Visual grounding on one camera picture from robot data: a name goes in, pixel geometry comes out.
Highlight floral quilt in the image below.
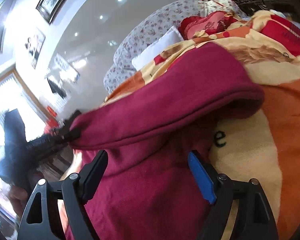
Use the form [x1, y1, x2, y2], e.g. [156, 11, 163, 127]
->
[103, 0, 247, 93]

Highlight red paper wall decoration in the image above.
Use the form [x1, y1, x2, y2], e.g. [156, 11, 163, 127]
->
[46, 106, 57, 118]

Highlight maroon fleece sweater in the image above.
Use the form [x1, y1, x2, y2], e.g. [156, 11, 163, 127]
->
[71, 42, 264, 239]

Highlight white pillow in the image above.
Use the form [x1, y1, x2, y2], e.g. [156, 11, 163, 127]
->
[132, 26, 184, 71]

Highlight dark cloth hanging on wall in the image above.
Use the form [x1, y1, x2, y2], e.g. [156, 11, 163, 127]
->
[47, 76, 67, 99]

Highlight red pink pillow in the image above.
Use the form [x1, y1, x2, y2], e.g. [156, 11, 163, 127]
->
[178, 11, 238, 40]

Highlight wall calendar poster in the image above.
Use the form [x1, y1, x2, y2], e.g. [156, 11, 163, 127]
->
[46, 54, 80, 83]

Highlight person's left hand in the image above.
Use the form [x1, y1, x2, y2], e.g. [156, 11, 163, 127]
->
[7, 171, 44, 218]

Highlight red orange patterned blanket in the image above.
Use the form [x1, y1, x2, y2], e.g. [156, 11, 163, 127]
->
[57, 10, 300, 240]

